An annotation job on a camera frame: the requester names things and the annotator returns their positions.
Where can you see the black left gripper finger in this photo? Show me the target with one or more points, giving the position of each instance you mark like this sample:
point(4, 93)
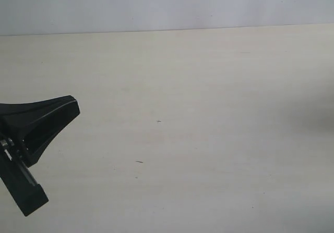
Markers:
point(29, 199)
point(54, 115)

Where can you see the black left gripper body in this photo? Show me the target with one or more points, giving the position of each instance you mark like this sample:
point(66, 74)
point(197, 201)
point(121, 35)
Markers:
point(10, 162)

